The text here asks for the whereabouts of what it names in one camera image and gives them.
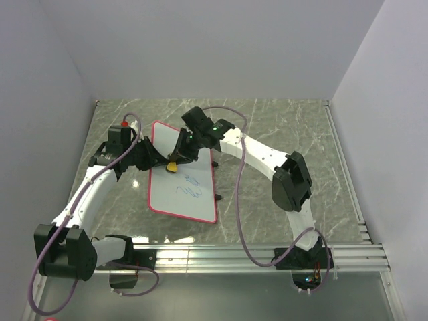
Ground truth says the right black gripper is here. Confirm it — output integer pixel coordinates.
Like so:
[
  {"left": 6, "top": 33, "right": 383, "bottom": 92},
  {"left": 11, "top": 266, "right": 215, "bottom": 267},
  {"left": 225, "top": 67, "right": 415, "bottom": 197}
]
[{"left": 167, "top": 129, "right": 203, "bottom": 167}]

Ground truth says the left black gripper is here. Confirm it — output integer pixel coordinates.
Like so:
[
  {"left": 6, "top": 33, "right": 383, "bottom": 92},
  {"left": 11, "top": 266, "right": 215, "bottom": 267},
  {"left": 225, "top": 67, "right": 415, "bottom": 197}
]
[{"left": 125, "top": 136, "right": 167, "bottom": 171}]

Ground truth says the yellow bone shaped eraser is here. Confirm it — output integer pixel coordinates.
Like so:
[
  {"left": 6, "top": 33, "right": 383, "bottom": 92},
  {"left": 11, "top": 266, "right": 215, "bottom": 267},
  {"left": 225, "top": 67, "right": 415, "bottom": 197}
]
[{"left": 166, "top": 162, "right": 178, "bottom": 173}]

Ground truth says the pink framed whiteboard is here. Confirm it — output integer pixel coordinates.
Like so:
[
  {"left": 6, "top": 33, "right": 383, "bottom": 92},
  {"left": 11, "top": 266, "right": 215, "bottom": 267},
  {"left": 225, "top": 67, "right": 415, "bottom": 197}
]
[{"left": 148, "top": 120, "right": 218, "bottom": 224}]

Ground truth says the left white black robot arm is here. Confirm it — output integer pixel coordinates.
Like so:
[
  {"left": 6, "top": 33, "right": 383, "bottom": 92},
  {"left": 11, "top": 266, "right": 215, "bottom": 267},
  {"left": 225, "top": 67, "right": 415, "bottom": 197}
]
[{"left": 34, "top": 122, "right": 167, "bottom": 281}]

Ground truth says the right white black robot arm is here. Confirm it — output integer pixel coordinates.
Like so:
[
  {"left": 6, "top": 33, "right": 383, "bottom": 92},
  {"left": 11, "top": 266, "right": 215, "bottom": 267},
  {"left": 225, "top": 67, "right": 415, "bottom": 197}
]
[{"left": 166, "top": 106, "right": 322, "bottom": 268}]

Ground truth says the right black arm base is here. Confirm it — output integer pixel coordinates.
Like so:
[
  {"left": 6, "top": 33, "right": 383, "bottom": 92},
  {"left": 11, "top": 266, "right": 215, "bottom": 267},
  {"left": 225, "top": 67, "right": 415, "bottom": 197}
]
[{"left": 269, "top": 247, "right": 334, "bottom": 270}]

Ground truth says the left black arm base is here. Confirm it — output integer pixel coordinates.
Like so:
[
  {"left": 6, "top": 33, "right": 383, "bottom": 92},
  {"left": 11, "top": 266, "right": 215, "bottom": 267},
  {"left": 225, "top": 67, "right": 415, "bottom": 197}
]
[{"left": 102, "top": 249, "right": 157, "bottom": 270}]

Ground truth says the whiteboard wire stand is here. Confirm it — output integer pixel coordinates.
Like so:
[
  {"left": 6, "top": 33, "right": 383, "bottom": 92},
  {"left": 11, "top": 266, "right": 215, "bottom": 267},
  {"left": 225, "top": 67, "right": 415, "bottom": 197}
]
[{"left": 211, "top": 160, "right": 223, "bottom": 201}]

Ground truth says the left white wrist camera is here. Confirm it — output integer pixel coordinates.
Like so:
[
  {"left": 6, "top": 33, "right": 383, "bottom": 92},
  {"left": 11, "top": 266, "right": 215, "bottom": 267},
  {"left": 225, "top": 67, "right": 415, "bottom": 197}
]
[{"left": 121, "top": 120, "right": 140, "bottom": 132}]

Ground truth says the aluminium mounting rail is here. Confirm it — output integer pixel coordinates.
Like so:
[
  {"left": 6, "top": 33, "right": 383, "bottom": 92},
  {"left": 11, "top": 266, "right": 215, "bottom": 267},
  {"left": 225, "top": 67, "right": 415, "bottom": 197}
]
[{"left": 37, "top": 243, "right": 391, "bottom": 274}]

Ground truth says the right side aluminium rail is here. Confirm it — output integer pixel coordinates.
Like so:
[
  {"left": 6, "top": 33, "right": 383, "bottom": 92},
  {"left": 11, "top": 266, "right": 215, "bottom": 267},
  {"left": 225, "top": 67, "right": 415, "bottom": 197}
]
[{"left": 322, "top": 100, "right": 381, "bottom": 245}]

